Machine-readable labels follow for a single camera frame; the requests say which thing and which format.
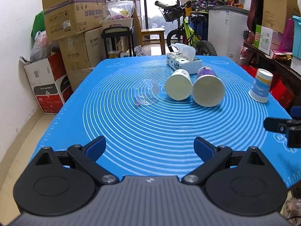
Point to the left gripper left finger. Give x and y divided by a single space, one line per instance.
85 159

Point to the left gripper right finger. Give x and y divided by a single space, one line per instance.
214 159

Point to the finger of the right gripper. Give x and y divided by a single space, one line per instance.
296 111
280 125

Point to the clear plastic cup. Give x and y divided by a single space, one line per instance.
146 92

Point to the blue yellow paper cup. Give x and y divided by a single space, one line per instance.
261 86

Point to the purple paper cup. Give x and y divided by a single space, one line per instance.
208 90

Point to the white paper cup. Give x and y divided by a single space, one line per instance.
179 86

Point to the teal box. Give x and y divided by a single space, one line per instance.
296 50

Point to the dark side table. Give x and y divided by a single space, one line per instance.
291 79

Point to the red white cardboard box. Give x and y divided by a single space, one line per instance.
49 82

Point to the blue silicone mat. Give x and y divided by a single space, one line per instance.
157 140

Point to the green white box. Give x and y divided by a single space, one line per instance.
267 39

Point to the tissue box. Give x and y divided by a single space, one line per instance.
184 58

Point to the lower brown cardboard box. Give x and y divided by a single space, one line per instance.
81 53

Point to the large brown box right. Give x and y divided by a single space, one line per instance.
277 12

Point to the white cabinet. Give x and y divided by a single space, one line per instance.
225 30

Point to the green bicycle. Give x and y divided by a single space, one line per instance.
186 33

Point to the wooden chair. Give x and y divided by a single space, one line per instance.
148 32

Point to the top open cardboard box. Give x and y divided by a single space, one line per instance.
64 18

